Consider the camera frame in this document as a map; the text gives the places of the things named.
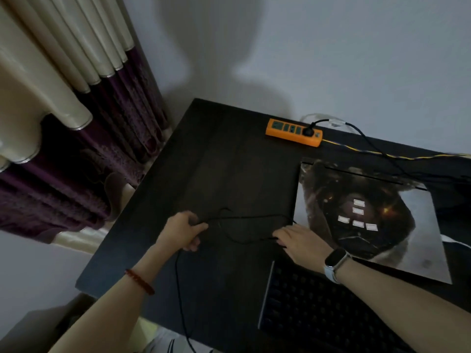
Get person's right hand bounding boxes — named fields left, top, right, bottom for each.
left=272, top=223, right=334, bottom=275

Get person's left hand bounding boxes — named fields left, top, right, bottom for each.
left=156, top=210, right=209, bottom=252

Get thin black cable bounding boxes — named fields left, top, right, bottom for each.
left=174, top=207, right=297, bottom=353

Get person's left forearm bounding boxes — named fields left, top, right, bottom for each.
left=48, top=242, right=184, bottom=353

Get person's right forearm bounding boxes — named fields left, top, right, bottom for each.
left=336, top=259, right=471, bottom=353

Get white smartwatch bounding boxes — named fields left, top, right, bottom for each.
left=324, top=248, right=353, bottom=284

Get black keyboard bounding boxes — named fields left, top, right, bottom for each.
left=258, top=259, right=417, bottom=353

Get orange power strip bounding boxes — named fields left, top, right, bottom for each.
left=265, top=118, right=323, bottom=148

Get printed picture mouse pad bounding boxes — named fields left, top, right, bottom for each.
left=293, top=158, right=453, bottom=285

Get cream and purple curtain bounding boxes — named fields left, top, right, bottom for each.
left=0, top=0, right=173, bottom=244

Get red bead bracelet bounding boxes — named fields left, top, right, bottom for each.
left=125, top=268, right=155, bottom=295

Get black power cord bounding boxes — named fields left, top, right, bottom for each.
left=311, top=119, right=429, bottom=189

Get yellow and blue twisted cable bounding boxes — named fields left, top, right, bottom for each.
left=322, top=138, right=471, bottom=161

